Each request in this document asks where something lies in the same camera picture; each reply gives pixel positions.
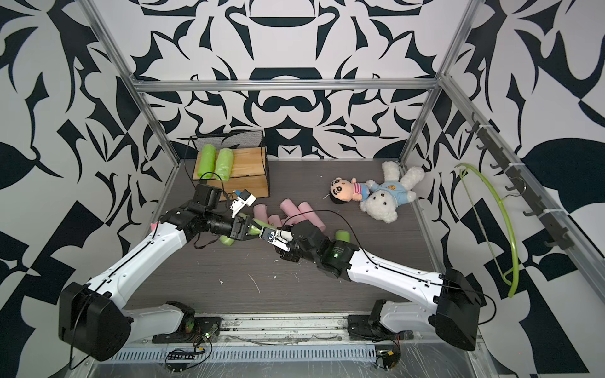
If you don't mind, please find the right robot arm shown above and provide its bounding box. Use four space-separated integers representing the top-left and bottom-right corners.
268 221 484 351

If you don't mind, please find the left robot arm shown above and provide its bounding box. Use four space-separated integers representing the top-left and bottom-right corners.
58 184 277 361

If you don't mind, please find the cartoon boy plush doll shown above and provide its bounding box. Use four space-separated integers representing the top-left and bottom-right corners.
329 177 370 205

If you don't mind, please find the white teddy bear plush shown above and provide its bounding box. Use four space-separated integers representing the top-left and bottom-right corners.
359 162 425 224

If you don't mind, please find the green plastic hanger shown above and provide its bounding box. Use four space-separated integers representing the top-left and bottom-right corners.
454 162 521 299

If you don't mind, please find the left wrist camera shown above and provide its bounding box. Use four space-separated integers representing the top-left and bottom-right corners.
230 190 256 218

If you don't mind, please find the wire and wood shelf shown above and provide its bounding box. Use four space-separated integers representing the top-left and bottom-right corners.
188 131 270 202

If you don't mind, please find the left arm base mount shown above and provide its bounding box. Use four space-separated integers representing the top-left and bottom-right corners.
152 316 222 344

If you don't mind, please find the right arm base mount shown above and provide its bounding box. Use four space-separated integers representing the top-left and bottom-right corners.
347 315 414 343

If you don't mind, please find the black wall hook rail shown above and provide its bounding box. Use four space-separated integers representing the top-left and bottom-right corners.
467 114 575 250

